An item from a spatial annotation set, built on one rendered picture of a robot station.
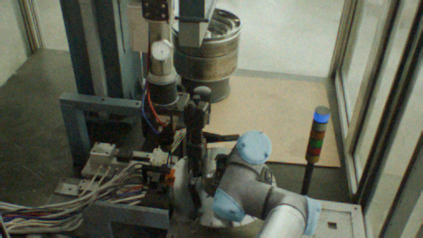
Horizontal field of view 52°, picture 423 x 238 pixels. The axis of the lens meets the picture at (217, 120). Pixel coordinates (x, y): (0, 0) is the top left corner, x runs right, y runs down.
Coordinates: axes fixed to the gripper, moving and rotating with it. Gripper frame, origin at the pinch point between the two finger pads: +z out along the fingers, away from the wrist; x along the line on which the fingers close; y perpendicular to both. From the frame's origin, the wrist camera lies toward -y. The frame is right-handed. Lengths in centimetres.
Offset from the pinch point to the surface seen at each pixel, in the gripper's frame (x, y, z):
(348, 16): -96, -52, 34
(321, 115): -20.6, -21.7, -12.6
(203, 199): 5.4, 7.1, 2.8
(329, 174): -17, -42, 29
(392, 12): -55, -40, -21
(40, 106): -38, 77, 67
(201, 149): -5.3, 11.0, -9.9
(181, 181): 0.1, 14.0, 7.4
